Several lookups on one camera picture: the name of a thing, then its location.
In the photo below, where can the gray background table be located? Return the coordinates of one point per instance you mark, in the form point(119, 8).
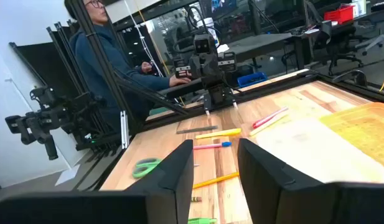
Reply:
point(260, 43)

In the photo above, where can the bright yellow clip pen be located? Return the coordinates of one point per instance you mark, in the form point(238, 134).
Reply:
point(219, 133)

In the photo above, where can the yellow wooden pencil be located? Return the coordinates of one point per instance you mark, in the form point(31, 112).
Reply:
point(196, 199)

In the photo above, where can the black office desk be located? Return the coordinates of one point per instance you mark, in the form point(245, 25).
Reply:
point(179, 90)

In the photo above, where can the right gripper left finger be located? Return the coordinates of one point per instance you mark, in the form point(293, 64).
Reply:
point(166, 186)

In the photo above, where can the person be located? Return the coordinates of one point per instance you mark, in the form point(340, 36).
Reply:
point(92, 62)

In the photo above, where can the green pen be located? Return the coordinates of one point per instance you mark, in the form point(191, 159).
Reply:
point(202, 221)

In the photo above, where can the wall monitor screen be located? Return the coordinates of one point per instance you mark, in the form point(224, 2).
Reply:
point(224, 5)

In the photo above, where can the orange plastic box lid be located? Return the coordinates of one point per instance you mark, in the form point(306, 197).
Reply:
point(366, 130)

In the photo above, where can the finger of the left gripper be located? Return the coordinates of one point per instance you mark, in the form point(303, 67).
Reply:
point(207, 99)
point(233, 93)

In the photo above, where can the pink pen with blue cap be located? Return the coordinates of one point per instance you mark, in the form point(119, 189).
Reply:
point(210, 145)

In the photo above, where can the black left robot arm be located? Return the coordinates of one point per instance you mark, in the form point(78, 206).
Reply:
point(219, 98)

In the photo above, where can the red storage bin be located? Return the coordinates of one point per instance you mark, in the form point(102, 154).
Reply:
point(339, 15)

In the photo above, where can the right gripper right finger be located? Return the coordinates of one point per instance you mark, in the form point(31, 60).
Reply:
point(266, 199)

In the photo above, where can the orange pencil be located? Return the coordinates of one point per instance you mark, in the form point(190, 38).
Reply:
point(216, 180)

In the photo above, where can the blue storage bin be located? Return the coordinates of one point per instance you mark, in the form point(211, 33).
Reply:
point(252, 80)

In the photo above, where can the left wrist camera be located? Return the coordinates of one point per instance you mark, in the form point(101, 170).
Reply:
point(203, 43)

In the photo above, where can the pink highlighter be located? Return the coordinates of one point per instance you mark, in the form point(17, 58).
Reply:
point(269, 117)

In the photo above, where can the silver frame bracket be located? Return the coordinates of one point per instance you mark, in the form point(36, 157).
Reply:
point(124, 130)

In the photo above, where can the black office chair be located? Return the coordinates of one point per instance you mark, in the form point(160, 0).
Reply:
point(341, 43)

